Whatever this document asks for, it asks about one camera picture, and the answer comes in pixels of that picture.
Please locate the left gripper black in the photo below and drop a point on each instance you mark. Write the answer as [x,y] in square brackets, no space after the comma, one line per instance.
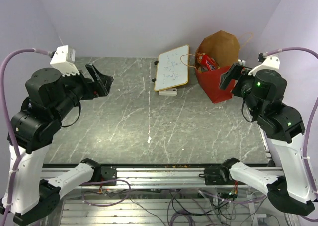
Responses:
[103,83]

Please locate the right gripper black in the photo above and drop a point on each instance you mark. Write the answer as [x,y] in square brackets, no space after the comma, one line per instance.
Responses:
[234,73]

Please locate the red brown paper bag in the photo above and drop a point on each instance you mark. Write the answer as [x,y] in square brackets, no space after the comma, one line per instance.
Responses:
[224,48]

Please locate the red cookie snack bag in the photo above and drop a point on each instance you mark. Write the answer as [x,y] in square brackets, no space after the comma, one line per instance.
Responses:
[206,63]

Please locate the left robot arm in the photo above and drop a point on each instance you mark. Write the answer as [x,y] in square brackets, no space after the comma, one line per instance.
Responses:
[51,96]

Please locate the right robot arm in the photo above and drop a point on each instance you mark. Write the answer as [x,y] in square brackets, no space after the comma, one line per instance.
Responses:
[263,93]

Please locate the white whiteboard eraser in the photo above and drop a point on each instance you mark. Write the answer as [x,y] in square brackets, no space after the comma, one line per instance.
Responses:
[168,92]

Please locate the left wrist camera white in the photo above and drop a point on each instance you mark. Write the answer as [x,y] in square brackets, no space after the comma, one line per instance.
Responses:
[63,60]

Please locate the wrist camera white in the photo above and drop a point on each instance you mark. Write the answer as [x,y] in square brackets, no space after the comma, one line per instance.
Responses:
[63,60]
[270,62]

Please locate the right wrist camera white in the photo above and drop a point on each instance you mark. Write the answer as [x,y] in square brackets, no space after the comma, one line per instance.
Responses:
[270,62]

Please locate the small whiteboard wooden frame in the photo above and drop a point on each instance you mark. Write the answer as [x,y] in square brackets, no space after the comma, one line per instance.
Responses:
[172,69]

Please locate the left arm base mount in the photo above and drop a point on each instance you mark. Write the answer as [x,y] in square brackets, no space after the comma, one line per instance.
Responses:
[108,174]

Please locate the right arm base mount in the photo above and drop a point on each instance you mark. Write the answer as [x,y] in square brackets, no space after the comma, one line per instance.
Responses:
[212,176]

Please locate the aluminium frame rail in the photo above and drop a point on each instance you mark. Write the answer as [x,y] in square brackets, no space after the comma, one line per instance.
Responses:
[149,178]

